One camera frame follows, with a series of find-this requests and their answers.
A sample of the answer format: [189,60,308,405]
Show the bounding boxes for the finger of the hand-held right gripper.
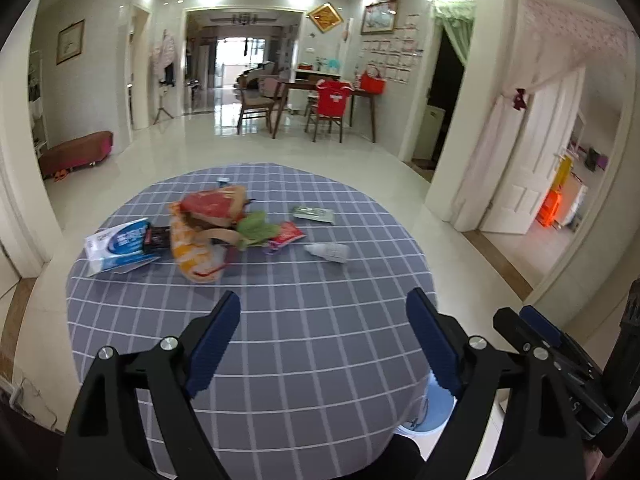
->
[493,308,538,356]
[519,306,591,361]

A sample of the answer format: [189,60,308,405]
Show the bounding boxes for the blue white plastic packet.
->
[84,217,161,277]

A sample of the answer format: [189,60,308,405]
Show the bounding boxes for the clothes on coat stand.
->
[151,31,177,86]

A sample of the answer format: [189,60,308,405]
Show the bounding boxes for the brown upholstered bench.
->
[37,131,114,178]

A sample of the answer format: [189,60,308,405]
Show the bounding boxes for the orange patterned snack bag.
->
[169,204,242,285]

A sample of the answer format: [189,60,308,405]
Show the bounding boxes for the pink red wrapper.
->
[267,221,307,255]

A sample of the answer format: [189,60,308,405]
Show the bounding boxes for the white shelf rack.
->
[27,50,51,153]

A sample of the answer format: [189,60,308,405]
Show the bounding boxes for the orange plastic toy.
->
[535,190,564,229]

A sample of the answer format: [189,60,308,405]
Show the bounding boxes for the red shirt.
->
[314,79,357,118]

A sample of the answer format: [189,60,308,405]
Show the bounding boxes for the wooden dining table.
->
[277,77,378,143]

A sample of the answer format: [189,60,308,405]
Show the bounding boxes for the red snack bag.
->
[180,186,249,227]

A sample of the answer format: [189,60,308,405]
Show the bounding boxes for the grey checked tablecloth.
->
[65,162,436,480]

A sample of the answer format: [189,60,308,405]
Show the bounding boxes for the green wrapper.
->
[236,211,281,251]

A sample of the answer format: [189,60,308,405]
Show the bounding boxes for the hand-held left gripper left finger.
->
[59,290,242,480]

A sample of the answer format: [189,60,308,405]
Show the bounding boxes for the pink lace curtain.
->
[492,0,637,126]

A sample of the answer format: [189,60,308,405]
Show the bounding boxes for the framed wall picture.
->
[56,19,86,66]

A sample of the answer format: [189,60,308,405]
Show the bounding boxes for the white panel door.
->
[480,65,586,236]

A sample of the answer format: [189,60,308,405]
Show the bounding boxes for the green door curtain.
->
[432,0,476,66]

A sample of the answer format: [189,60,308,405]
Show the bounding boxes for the gold diamond wall ornament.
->
[306,2,346,33]

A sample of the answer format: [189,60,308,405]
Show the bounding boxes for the wooden dining chair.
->
[236,77,281,135]
[305,80,351,143]

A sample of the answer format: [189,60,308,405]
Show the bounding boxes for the small white plastic bottle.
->
[304,241,351,264]

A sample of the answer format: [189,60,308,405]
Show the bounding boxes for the white cabinet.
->
[412,104,446,163]

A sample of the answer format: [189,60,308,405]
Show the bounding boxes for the wooden coat stand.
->
[152,85,175,123]

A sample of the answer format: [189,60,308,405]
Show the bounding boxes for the group of wall certificates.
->
[360,12,423,83]

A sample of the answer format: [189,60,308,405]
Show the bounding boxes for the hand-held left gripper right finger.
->
[406,287,588,480]

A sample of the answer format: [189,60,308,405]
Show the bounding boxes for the green white wipes packet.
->
[292,204,336,224]

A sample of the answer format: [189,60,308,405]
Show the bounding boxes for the dark small wrapper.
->
[145,227,173,253]

